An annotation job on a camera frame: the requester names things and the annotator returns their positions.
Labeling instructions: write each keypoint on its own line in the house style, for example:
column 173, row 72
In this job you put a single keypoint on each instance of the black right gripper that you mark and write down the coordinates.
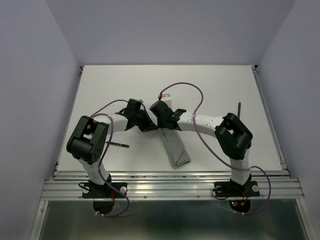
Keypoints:
column 160, row 124

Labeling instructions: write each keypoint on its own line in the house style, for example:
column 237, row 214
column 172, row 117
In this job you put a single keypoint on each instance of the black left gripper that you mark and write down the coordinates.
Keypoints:
column 149, row 125

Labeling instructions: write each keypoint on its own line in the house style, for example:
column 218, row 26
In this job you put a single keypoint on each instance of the grey cloth napkin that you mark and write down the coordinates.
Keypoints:
column 175, row 148

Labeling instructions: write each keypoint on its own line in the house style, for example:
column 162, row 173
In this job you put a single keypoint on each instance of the black handled knife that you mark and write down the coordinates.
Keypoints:
column 239, row 110

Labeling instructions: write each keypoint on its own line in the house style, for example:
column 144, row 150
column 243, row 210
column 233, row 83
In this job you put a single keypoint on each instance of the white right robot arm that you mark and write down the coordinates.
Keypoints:
column 234, row 138

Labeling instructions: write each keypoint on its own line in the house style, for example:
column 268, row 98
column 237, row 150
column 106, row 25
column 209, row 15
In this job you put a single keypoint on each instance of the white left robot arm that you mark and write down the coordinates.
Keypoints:
column 87, row 142

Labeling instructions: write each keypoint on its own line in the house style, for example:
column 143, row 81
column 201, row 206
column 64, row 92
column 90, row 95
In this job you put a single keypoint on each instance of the black handled fork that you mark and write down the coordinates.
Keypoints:
column 119, row 144

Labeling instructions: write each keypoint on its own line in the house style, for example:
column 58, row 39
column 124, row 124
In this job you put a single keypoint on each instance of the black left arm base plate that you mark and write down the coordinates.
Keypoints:
column 91, row 190

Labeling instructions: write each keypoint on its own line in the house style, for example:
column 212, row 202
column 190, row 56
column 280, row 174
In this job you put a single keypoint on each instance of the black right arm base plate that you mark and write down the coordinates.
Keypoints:
column 230, row 189

